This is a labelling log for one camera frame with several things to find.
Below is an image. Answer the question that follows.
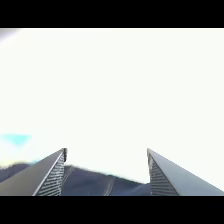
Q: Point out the dark blue garment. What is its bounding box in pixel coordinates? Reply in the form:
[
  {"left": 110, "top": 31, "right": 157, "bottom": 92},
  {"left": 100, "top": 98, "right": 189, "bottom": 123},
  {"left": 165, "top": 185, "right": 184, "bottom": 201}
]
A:
[{"left": 0, "top": 162, "right": 152, "bottom": 197}]

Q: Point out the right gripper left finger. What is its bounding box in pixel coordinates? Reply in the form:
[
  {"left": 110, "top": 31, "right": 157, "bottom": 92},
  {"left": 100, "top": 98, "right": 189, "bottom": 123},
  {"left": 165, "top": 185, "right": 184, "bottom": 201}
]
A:
[{"left": 0, "top": 147, "right": 68, "bottom": 197}]

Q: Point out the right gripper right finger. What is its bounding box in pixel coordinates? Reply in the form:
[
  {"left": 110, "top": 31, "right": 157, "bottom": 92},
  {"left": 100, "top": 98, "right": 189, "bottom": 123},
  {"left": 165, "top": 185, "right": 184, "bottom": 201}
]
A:
[{"left": 146, "top": 148, "right": 224, "bottom": 197}]

